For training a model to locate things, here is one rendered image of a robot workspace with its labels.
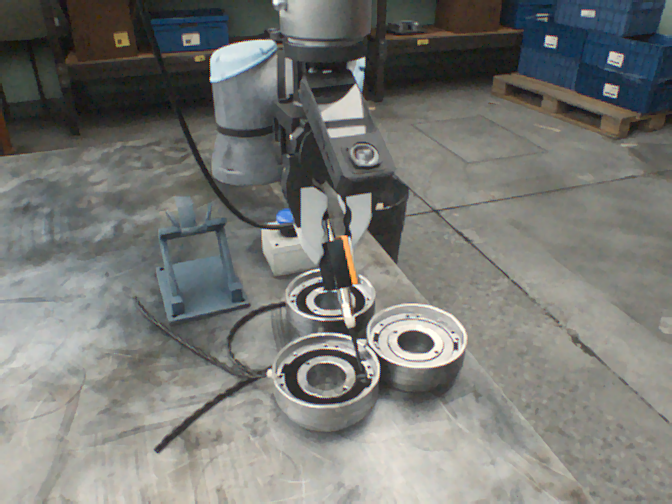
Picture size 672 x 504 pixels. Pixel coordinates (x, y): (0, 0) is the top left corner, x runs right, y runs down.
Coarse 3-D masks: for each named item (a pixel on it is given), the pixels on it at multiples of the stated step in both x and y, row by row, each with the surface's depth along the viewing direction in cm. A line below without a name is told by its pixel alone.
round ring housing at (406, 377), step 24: (384, 312) 62; (408, 312) 63; (432, 312) 63; (408, 336) 61; (432, 336) 60; (456, 336) 60; (384, 360) 56; (408, 360) 57; (456, 360) 56; (408, 384) 56; (432, 384) 56
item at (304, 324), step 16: (288, 288) 66; (320, 288) 68; (368, 288) 67; (288, 304) 63; (320, 304) 68; (336, 304) 68; (368, 304) 65; (304, 320) 62; (320, 320) 61; (336, 320) 61; (368, 320) 63
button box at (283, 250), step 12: (264, 240) 78; (276, 240) 75; (288, 240) 75; (264, 252) 80; (276, 252) 73; (288, 252) 74; (300, 252) 75; (276, 264) 74; (288, 264) 75; (300, 264) 76; (312, 264) 76
